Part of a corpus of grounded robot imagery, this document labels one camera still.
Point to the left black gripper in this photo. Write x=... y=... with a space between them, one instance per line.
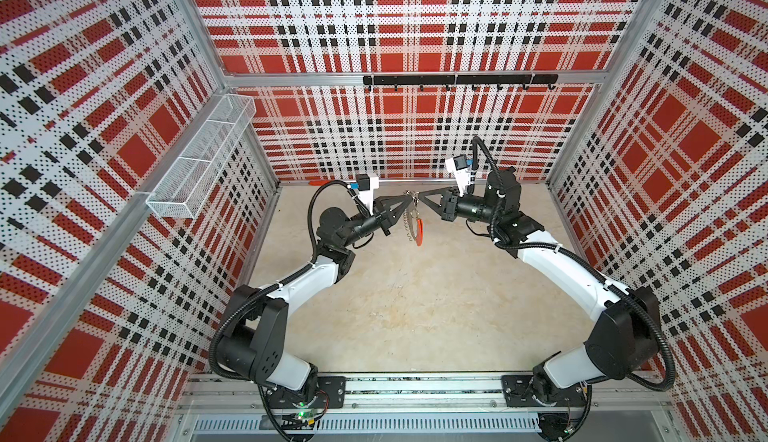
x=382 y=213

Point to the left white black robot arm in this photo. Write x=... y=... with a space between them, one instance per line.
x=249 y=344

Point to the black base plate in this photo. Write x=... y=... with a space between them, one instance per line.
x=534 y=391
x=318 y=392

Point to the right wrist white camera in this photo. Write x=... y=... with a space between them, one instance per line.
x=460 y=169

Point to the aluminium front rail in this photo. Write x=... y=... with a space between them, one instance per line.
x=459 y=406

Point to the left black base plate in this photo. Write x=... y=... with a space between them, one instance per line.
x=318 y=392

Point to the silver keyring with red handle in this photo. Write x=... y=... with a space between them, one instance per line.
x=413 y=221

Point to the white wire mesh basket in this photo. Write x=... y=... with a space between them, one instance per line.
x=183 y=190

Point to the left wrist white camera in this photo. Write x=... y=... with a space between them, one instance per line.
x=364 y=187

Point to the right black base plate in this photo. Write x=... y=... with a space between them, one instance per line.
x=534 y=391

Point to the black hook rail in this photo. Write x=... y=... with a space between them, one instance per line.
x=522 y=79

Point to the wrist white camera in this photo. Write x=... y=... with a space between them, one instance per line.
x=460 y=169
x=364 y=187

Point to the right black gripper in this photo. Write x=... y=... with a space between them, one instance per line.
x=449 y=208

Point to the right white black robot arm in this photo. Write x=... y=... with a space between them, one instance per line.
x=626 y=341

